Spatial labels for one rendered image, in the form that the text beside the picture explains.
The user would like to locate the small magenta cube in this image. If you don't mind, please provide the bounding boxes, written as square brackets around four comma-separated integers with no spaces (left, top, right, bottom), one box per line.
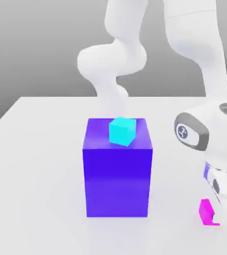
[199,198,221,226]

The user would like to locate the large blue box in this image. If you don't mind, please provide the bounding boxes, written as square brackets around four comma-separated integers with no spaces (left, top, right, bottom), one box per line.
[82,118,153,218]

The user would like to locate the small cyan cube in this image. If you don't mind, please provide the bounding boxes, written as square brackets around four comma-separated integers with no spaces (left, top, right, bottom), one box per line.
[108,117,137,147]

